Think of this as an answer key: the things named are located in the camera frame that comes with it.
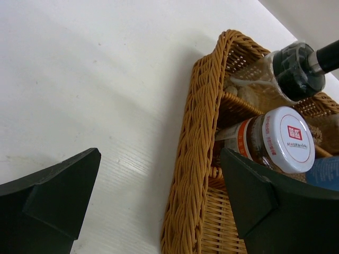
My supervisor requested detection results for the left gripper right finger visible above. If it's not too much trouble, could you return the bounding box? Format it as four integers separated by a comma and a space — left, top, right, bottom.
220, 149, 338, 253

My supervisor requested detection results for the black cap spice bottle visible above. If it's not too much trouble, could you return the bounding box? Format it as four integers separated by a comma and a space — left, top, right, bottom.
224, 41, 338, 112

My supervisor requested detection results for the white lid spice jar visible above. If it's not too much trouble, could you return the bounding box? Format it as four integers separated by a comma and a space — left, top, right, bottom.
213, 106, 315, 174

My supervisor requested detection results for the pink cap spice jar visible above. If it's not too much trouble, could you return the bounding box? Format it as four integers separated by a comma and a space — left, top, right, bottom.
307, 114, 338, 155

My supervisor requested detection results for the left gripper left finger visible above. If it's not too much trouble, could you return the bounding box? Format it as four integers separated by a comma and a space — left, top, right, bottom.
1, 148, 101, 253

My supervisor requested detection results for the white jar silver lid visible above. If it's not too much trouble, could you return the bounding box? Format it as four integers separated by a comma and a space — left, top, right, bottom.
305, 156, 339, 192

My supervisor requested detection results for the brown wicker divided tray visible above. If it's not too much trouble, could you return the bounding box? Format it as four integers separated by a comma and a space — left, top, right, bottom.
161, 30, 338, 253

